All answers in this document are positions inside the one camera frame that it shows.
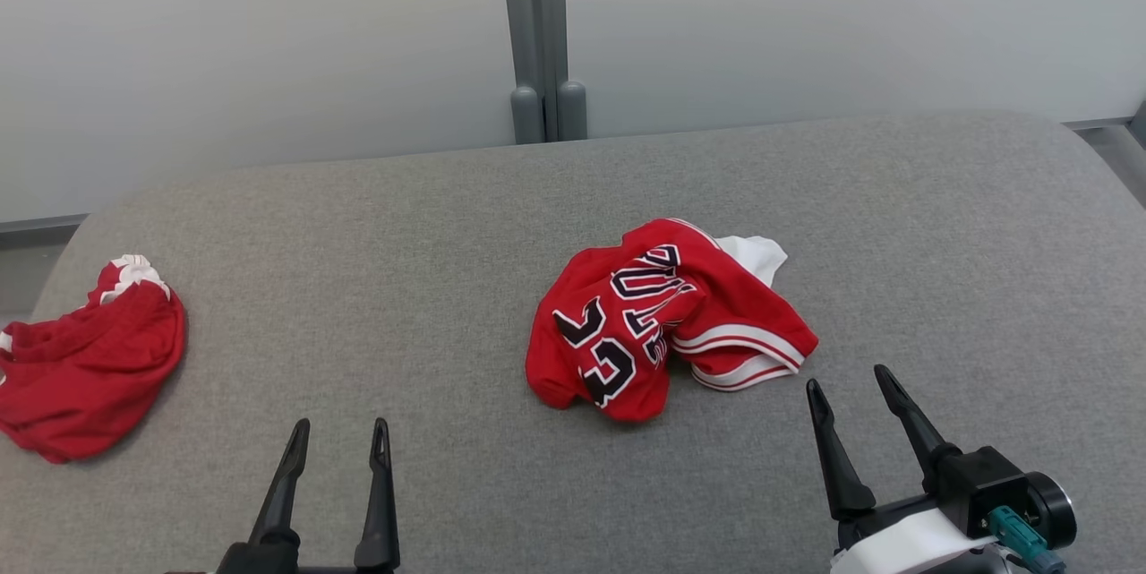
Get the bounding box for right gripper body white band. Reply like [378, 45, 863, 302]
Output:
[830, 493, 1013, 574]

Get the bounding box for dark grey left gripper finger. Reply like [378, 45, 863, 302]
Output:
[248, 417, 312, 549]
[353, 417, 402, 570]

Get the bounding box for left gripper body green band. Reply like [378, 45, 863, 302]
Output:
[215, 542, 400, 574]

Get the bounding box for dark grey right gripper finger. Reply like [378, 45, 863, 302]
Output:
[806, 378, 877, 522]
[874, 364, 962, 494]

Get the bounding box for red shorts with white trim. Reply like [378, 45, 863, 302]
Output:
[0, 253, 187, 465]

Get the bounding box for teal right camera cable connector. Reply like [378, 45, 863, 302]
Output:
[988, 506, 1068, 574]

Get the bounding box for grey vertical metal post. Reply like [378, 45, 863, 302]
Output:
[498, 0, 588, 145]

